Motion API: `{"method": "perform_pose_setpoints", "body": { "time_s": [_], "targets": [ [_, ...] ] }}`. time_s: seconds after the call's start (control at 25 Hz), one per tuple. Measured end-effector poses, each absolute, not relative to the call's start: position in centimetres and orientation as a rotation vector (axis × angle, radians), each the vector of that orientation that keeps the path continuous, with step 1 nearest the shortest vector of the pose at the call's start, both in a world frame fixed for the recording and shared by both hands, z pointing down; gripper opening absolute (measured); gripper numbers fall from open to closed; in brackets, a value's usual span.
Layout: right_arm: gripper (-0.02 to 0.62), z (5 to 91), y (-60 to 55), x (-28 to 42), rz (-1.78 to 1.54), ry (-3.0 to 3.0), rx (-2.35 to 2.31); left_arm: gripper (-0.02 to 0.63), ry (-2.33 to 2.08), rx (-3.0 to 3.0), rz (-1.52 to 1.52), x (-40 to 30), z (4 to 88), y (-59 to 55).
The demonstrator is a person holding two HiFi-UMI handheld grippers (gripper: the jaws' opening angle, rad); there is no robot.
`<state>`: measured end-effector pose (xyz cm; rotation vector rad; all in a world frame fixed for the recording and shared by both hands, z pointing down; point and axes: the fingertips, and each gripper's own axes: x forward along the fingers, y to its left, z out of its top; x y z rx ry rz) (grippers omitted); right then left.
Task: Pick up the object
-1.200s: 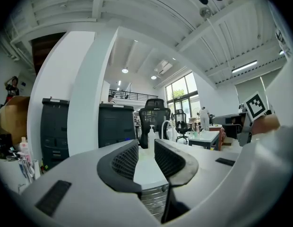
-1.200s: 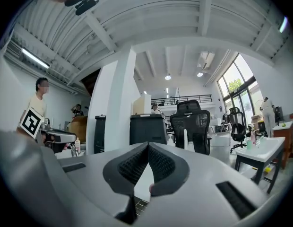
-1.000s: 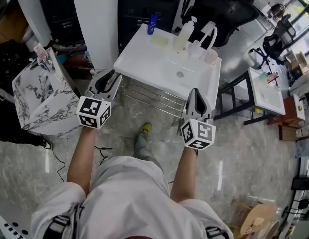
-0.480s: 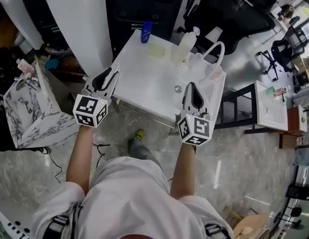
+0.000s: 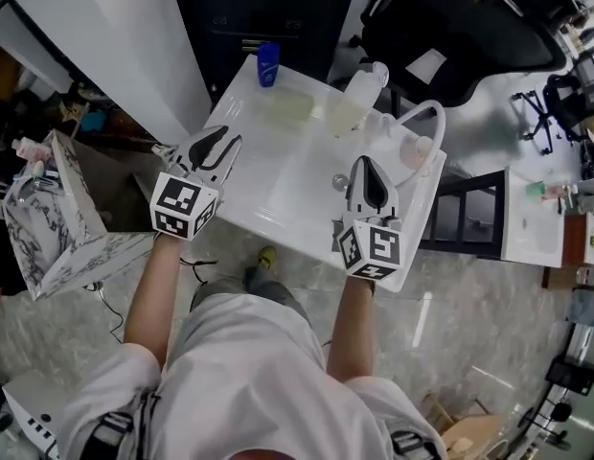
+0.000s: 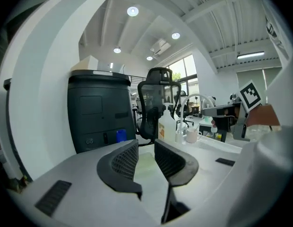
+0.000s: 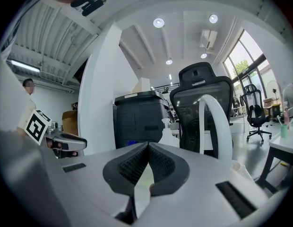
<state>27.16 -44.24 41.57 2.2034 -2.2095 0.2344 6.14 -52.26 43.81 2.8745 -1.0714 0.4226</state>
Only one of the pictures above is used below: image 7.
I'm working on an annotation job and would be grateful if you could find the white spray bottle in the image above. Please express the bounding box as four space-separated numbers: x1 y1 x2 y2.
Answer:
157 117 181 148

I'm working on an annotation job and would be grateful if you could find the black head-mounted camera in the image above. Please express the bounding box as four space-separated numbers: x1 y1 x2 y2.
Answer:
70 0 107 17

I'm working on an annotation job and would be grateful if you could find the black mesh office chair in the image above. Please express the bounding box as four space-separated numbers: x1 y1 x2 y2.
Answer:
169 62 234 159

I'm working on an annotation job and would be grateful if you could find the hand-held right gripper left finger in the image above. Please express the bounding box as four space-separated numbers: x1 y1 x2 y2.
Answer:
42 142 149 227

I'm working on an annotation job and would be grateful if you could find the brown cardboard box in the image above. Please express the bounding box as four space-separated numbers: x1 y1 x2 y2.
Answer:
61 110 79 137

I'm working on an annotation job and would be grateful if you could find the large glass window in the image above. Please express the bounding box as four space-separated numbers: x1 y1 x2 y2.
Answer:
223 29 277 104

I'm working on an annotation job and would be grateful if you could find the white table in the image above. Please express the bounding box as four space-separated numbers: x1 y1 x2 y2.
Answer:
257 126 293 195

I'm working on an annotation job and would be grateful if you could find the black office printer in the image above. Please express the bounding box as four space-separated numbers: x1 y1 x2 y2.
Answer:
114 90 170 149

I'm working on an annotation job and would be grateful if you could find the person's left hand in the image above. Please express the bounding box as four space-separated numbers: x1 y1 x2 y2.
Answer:
45 137 79 159

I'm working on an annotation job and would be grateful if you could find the yellow stool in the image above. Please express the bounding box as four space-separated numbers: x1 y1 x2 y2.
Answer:
271 104 282 118

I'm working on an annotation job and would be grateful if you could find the fluorescent tube light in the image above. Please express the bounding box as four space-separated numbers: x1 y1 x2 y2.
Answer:
9 60 41 72

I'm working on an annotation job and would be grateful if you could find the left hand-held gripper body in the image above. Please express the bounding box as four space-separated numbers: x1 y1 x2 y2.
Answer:
24 109 65 149

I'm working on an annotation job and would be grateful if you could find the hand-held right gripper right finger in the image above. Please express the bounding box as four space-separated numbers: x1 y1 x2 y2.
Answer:
136 142 274 227

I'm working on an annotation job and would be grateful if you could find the ceiling air conditioner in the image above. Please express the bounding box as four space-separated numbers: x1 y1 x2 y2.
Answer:
199 29 218 50

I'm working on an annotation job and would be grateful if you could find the black office chair with headrest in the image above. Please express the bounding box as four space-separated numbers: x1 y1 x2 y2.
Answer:
241 84 273 143

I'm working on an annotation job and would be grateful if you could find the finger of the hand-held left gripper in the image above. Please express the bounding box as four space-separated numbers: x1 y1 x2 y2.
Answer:
52 133 88 151

